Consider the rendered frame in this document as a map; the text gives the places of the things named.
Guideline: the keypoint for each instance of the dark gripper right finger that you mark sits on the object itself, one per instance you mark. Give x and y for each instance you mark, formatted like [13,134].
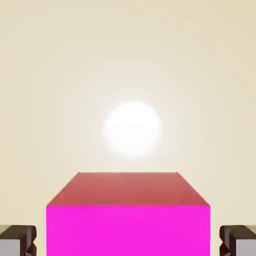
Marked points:
[238,238]

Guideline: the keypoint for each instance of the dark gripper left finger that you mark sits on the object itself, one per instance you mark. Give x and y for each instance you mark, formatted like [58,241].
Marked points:
[18,238]

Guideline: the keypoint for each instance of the small magenta cube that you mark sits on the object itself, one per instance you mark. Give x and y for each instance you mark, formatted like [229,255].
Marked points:
[128,224]

